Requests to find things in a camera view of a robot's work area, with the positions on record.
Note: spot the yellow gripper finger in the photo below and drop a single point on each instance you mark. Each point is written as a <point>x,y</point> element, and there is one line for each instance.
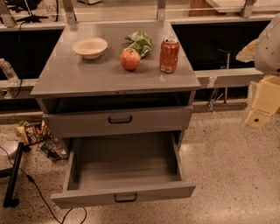
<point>247,53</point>
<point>263,101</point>

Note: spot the brown snack bag on floor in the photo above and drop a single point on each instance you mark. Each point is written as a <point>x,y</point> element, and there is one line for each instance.
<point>33,132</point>

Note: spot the open grey lower drawer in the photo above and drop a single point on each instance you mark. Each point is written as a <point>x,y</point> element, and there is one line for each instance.
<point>105,170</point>

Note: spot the clear plastic bottle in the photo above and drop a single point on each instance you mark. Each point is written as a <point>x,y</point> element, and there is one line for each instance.
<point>9,72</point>

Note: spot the dark snack bag on floor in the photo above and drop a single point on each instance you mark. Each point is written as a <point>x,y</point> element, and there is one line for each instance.
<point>53,150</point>

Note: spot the black stand leg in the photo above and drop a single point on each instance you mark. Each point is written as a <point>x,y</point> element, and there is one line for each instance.
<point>12,173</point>

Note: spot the green chip bag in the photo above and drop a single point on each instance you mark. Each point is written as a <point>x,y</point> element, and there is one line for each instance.
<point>141,42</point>

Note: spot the white round dish on floor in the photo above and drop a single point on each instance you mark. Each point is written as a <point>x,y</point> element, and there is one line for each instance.
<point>9,149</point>

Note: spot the grey drawer cabinet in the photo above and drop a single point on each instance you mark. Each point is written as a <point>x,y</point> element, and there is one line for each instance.
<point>70,83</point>

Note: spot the white paper bowl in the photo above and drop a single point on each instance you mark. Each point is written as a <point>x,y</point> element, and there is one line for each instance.
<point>90,48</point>

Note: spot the orange soda can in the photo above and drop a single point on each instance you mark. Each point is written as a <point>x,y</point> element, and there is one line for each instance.
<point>169,54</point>

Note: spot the closed grey upper drawer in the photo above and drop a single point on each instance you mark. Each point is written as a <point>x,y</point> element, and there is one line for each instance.
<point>115,122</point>

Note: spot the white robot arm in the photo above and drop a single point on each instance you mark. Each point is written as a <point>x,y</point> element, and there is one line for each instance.
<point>265,53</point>

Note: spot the red apple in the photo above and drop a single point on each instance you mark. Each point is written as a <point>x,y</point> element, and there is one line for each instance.
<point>130,59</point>

